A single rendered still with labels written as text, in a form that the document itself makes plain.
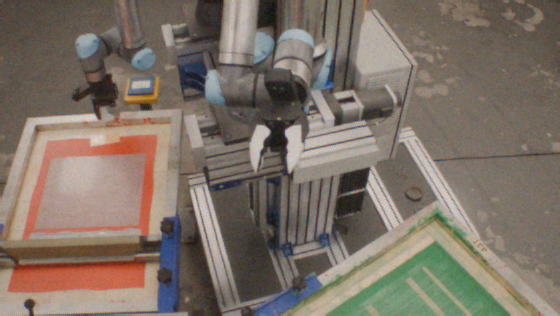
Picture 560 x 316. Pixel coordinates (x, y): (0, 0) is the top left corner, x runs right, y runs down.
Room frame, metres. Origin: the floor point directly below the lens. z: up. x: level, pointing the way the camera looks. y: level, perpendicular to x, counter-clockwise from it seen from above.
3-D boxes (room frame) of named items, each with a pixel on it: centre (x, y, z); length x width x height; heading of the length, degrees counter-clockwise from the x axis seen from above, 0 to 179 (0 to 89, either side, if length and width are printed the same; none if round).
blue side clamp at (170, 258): (0.77, 0.29, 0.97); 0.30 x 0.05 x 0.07; 4
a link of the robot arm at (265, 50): (1.12, 0.04, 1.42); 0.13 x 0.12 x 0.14; 82
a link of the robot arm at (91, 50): (1.37, 0.59, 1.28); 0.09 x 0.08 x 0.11; 137
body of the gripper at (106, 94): (1.37, 0.58, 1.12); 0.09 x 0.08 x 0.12; 94
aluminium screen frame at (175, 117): (0.99, 0.59, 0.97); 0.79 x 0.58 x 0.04; 4
